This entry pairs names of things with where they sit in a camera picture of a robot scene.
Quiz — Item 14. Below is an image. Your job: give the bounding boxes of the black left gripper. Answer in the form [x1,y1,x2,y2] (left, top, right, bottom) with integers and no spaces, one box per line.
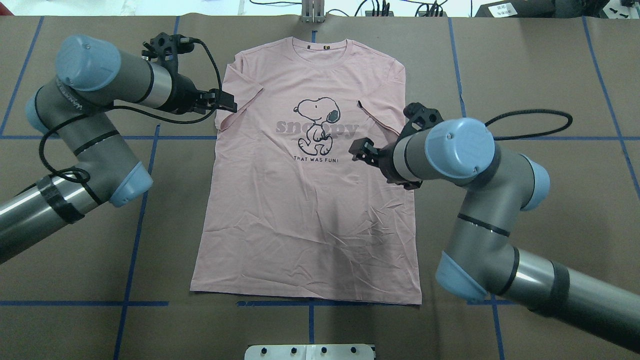
[169,75,238,115]

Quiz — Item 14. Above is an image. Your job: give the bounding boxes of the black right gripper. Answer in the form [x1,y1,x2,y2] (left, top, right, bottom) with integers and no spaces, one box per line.
[349,137,423,191]

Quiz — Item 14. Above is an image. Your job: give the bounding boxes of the pink Snoopy t-shirt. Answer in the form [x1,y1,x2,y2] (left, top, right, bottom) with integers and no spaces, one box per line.
[190,37,422,305]

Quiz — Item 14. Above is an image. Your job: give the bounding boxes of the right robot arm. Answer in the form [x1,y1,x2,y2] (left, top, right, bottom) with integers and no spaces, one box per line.
[349,117,640,353]

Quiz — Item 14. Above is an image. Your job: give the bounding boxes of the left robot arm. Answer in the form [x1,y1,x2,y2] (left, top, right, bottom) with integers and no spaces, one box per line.
[0,32,238,263]

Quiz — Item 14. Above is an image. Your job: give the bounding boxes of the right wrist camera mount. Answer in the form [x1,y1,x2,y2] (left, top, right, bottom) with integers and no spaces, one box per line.
[398,102,444,140]

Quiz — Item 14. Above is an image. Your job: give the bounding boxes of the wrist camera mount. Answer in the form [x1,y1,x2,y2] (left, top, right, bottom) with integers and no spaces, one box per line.
[141,32,195,67]
[398,102,444,140]

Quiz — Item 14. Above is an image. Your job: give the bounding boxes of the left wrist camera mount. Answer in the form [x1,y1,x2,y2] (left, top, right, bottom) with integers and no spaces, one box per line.
[141,32,195,67]

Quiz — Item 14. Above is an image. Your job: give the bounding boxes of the aluminium frame post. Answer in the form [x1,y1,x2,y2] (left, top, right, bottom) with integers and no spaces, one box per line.
[300,0,326,24]

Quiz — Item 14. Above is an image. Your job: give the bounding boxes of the black desk cables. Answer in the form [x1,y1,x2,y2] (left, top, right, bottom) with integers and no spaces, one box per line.
[247,0,476,18]

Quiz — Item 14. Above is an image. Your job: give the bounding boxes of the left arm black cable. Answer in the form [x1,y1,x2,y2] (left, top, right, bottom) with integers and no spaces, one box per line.
[38,37,223,206]

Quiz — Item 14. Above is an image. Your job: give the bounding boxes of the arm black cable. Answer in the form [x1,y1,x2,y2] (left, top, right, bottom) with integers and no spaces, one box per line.
[38,37,223,206]
[484,109,574,141]

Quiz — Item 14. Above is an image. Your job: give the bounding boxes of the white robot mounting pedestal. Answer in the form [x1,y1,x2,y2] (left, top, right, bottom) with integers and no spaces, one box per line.
[244,343,377,360]

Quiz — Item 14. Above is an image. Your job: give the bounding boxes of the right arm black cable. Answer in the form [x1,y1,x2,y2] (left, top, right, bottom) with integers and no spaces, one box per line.
[484,109,574,141]

